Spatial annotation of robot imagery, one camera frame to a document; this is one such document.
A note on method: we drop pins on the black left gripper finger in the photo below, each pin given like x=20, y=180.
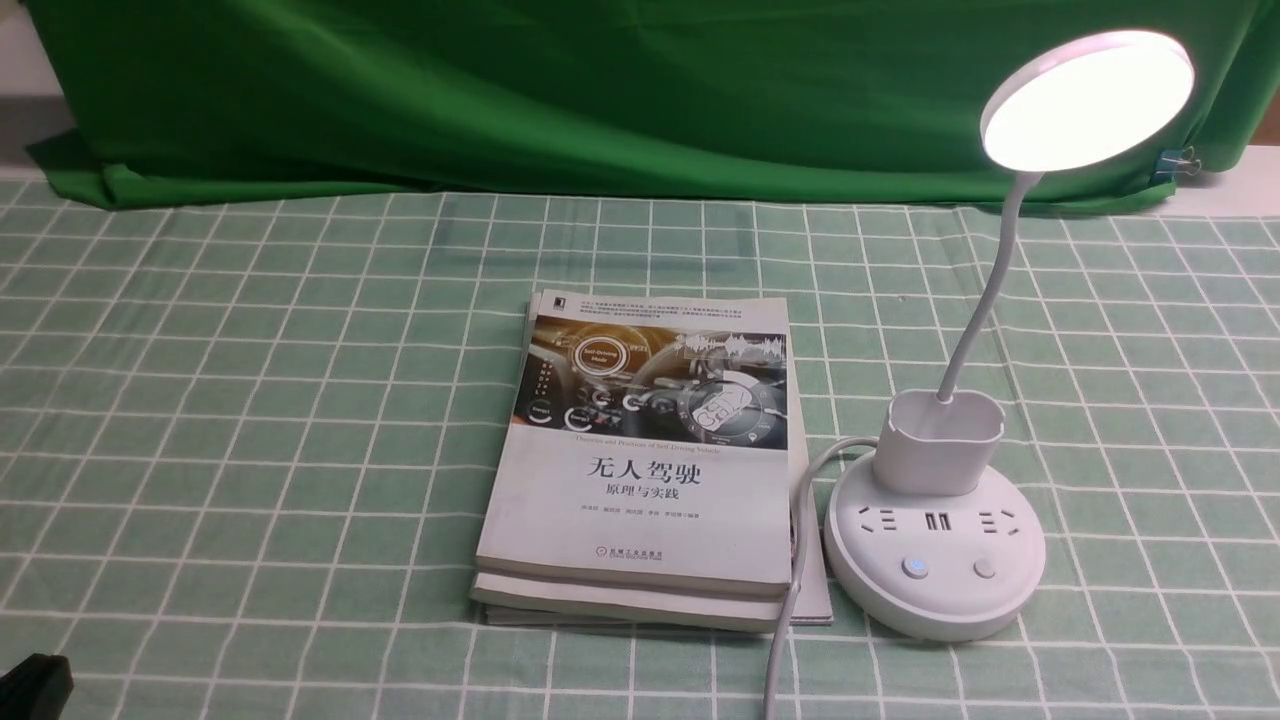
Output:
x=39, y=687

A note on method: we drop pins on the top white self-driving book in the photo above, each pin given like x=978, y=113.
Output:
x=640, y=480

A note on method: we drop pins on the white desk lamp with sockets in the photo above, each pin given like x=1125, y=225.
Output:
x=923, y=533

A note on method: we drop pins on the green backdrop cloth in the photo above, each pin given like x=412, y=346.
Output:
x=206, y=102

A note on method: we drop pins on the blue binder clip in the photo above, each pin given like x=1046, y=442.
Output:
x=1172, y=164

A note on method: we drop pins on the green checkered tablecloth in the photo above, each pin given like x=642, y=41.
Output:
x=246, y=451

